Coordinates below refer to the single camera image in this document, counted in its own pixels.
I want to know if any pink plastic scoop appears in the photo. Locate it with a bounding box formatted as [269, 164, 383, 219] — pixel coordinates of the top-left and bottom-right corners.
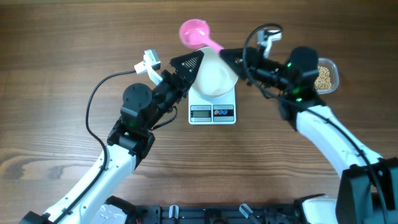
[179, 19, 224, 53]

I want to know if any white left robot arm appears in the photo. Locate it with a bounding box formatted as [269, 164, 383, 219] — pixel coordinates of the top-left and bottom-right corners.
[21, 50, 204, 223]

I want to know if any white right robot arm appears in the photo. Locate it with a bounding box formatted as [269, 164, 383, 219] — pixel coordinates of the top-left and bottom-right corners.
[220, 47, 397, 223]

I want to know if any white bowl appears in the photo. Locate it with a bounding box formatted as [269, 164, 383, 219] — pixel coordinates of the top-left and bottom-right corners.
[189, 47, 238, 100]

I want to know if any white digital kitchen scale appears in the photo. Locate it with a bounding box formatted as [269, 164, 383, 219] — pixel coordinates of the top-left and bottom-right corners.
[188, 88, 236, 125]

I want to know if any soybeans pile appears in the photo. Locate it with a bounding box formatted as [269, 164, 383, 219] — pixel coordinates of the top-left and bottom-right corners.
[315, 66, 332, 90]

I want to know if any clear plastic container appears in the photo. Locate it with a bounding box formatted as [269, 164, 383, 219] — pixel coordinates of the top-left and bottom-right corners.
[315, 58, 340, 95]

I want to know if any black right camera cable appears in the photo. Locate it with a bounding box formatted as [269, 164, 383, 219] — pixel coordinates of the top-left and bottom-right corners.
[241, 23, 388, 218]

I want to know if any black camera cable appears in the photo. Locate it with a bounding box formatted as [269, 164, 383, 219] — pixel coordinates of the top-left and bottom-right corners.
[85, 70, 178, 170]
[241, 23, 388, 218]

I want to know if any black left camera cable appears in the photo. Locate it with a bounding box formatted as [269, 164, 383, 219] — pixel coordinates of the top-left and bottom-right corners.
[85, 70, 178, 170]

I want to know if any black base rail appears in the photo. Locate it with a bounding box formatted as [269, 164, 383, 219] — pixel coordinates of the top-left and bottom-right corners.
[102, 195, 312, 224]

